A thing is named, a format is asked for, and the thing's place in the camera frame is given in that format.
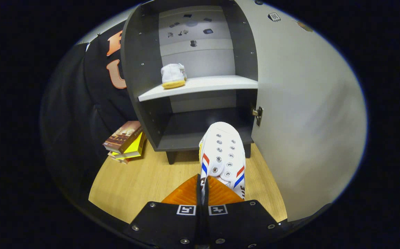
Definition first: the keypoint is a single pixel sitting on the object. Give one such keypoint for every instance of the black backdrop cloth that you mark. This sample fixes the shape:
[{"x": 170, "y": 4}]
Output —
[{"x": 72, "y": 121}]

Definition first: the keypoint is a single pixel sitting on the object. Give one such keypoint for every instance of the white striped shoe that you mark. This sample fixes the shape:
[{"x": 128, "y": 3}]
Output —
[
  {"x": 222, "y": 152},
  {"x": 172, "y": 74}
]

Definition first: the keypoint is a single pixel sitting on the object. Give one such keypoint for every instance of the beige shoe cabinet door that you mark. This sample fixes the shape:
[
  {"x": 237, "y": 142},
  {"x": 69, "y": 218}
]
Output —
[{"x": 307, "y": 121}]

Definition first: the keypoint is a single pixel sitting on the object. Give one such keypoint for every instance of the yellow book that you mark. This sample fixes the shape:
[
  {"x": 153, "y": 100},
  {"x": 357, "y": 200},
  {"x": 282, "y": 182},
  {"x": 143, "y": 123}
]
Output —
[{"x": 134, "y": 147}]

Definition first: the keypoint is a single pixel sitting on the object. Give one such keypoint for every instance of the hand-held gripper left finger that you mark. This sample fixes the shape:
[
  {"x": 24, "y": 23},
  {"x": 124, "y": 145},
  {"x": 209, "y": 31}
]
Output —
[{"x": 169, "y": 221}]

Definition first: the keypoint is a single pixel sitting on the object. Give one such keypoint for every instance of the dark grey shoe cabinet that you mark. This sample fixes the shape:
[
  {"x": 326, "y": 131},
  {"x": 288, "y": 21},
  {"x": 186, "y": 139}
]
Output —
[{"x": 193, "y": 124}]

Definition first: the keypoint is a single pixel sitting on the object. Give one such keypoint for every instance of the brown cover book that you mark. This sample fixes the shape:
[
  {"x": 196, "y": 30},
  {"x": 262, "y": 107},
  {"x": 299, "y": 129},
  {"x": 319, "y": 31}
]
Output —
[{"x": 122, "y": 136}]

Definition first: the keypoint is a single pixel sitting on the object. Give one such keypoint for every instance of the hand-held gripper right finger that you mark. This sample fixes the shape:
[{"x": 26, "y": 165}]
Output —
[{"x": 238, "y": 221}]

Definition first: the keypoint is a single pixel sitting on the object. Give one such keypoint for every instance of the metal door hinge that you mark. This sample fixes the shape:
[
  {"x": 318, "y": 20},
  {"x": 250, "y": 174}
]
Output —
[{"x": 258, "y": 113}]

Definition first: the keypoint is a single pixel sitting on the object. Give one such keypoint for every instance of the thin red book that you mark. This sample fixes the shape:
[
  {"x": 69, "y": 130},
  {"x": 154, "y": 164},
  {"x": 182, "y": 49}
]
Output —
[{"x": 121, "y": 159}]

